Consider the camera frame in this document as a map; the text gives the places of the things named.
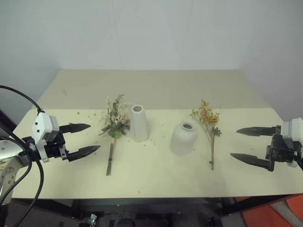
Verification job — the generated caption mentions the round squat white vase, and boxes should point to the round squat white vase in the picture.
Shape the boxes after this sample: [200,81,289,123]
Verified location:
[170,121,198,157]

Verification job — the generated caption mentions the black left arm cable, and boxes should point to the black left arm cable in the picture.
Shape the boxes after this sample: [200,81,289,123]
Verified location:
[0,85,45,114]
[0,122,45,227]

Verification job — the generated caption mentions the white green dried flower bunch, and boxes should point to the white green dried flower bunch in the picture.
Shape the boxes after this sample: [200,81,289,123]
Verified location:
[98,94,133,177]

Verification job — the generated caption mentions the black metal table frame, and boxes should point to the black metal table frame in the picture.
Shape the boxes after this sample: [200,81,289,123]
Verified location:
[10,188,303,227]

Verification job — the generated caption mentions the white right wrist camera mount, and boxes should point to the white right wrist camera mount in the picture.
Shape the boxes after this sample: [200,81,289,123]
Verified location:
[282,117,303,168]

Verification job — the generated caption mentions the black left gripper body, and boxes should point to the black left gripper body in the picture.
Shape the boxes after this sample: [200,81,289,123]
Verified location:
[43,126,70,162]

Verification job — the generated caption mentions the tall tapered white vase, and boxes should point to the tall tapered white vase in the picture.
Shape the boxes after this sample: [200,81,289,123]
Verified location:
[130,105,151,143]

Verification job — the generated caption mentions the orange dried flower bunch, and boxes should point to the orange dried flower bunch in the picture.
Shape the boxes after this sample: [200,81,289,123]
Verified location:
[189,99,223,171]

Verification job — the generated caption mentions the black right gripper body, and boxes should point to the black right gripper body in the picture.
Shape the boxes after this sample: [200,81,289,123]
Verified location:
[265,126,300,172]

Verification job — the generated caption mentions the small silver metal fitting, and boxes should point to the small silver metal fitting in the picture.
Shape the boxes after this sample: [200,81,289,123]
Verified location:
[87,213,98,226]

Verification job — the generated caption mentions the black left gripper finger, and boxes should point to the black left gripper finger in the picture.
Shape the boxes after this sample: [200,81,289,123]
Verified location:
[59,122,92,135]
[67,145,101,163]

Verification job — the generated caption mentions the orange floor mat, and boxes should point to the orange floor mat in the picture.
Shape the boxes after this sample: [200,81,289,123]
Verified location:
[235,192,303,227]

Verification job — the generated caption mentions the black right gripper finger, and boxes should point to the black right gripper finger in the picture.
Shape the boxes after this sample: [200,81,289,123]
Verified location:
[230,152,271,170]
[236,126,277,138]

